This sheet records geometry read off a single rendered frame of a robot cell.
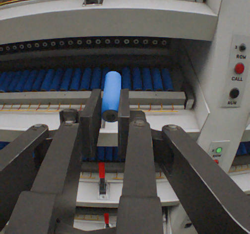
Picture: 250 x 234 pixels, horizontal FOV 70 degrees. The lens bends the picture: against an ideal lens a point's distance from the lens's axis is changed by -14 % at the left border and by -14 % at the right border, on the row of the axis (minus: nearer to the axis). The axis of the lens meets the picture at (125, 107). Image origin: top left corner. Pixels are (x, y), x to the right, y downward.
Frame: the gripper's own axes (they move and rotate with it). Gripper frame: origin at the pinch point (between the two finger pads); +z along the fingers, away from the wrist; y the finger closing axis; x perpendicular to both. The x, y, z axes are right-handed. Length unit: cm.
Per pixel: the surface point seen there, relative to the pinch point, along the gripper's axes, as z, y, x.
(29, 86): 23.2, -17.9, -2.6
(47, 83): 23.7, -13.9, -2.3
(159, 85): 22.9, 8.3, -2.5
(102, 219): 27, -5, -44
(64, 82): 23.7, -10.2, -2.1
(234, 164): 24.6, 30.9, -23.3
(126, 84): 23.0, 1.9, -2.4
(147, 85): 23.0, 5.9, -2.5
